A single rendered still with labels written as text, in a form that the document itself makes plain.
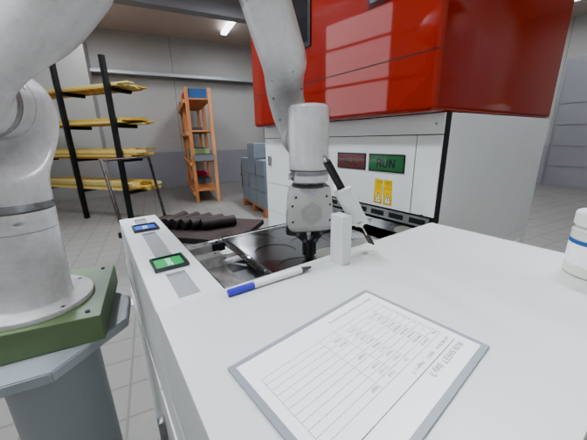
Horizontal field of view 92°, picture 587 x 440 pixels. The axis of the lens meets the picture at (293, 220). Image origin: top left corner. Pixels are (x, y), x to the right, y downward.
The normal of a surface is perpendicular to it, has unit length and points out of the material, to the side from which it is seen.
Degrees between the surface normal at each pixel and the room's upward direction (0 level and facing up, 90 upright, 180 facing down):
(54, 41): 112
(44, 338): 90
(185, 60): 90
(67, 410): 90
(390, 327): 0
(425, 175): 90
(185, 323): 0
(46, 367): 0
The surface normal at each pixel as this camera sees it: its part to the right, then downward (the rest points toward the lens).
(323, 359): -0.02, -0.96
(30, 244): 0.81, 0.17
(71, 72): 0.44, 0.24
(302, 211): 0.11, 0.27
